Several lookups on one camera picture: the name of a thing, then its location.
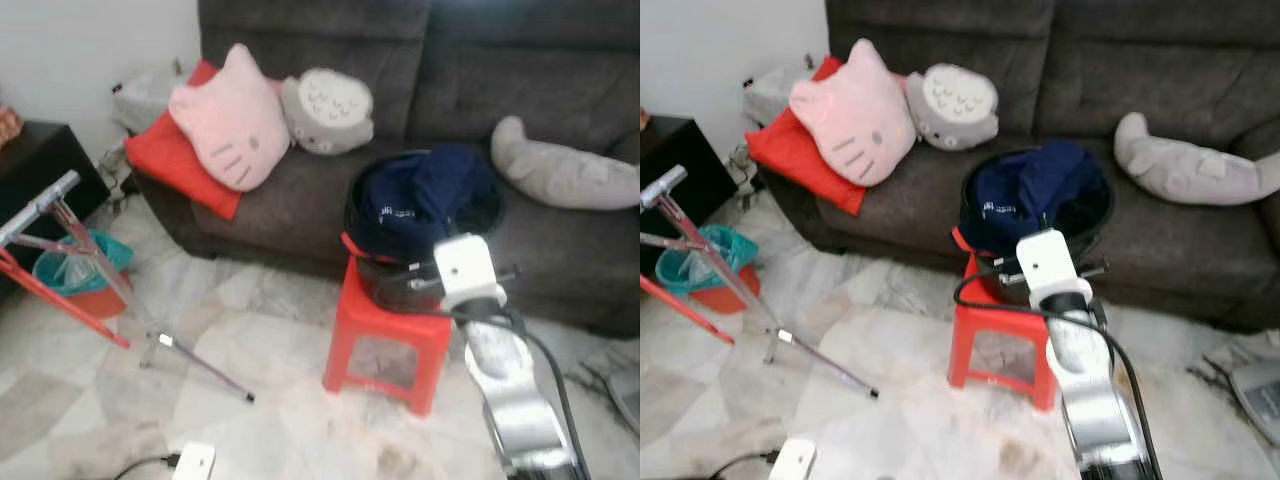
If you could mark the navy shirt with red trim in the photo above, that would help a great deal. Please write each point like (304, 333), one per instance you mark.
(1030, 190)
(420, 200)

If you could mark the teal bin liner bag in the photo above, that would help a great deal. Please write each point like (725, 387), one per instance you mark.
(50, 268)
(672, 272)

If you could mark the silver metal clothes rack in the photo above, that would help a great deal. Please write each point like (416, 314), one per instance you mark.
(665, 187)
(45, 205)

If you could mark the black TV cabinet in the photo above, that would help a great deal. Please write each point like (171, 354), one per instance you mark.
(40, 165)
(690, 160)

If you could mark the grey seal plush toy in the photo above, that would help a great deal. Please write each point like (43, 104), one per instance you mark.
(1190, 170)
(560, 175)

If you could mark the red waste bin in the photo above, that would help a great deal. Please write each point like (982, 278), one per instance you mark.
(95, 303)
(730, 300)

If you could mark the red square cushion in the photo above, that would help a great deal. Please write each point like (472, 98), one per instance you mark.
(160, 160)
(785, 150)

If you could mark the clear plastic bag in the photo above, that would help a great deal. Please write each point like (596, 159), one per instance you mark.
(770, 95)
(150, 100)

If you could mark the dark grey fabric sofa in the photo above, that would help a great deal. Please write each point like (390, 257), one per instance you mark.
(520, 70)
(1150, 70)

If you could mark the pink cat face cushion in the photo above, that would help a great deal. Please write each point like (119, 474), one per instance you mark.
(225, 120)
(850, 115)

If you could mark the black laundry basket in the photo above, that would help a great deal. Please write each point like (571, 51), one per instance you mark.
(1100, 220)
(380, 285)

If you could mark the red plastic stool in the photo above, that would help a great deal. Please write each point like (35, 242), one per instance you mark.
(1000, 325)
(385, 320)

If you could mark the grey owl plush toy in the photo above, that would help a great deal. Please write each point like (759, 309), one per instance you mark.
(325, 110)
(950, 105)

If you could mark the grey floor device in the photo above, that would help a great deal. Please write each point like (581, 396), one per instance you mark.
(1255, 400)

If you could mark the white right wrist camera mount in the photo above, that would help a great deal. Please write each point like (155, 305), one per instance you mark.
(468, 265)
(1050, 262)

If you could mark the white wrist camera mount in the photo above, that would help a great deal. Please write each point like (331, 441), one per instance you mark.
(792, 460)
(195, 463)
(1050, 262)
(468, 265)

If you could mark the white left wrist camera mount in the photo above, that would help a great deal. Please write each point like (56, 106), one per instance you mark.
(792, 460)
(195, 463)

